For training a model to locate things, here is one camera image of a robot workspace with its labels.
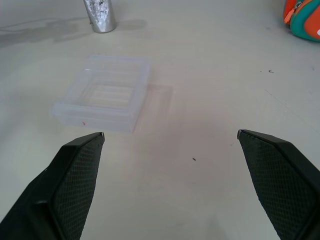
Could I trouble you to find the teal orange dinosaur backpack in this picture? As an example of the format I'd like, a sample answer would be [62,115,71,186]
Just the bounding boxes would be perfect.
[283,0,320,43]

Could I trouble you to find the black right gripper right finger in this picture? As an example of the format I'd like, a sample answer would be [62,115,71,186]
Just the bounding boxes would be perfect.
[236,129,320,240]

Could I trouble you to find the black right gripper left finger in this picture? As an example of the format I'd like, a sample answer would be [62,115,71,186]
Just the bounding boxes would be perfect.
[0,131,106,240]

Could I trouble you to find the clear plastic box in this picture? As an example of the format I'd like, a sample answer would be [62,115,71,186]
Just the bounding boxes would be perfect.
[49,54,151,133]

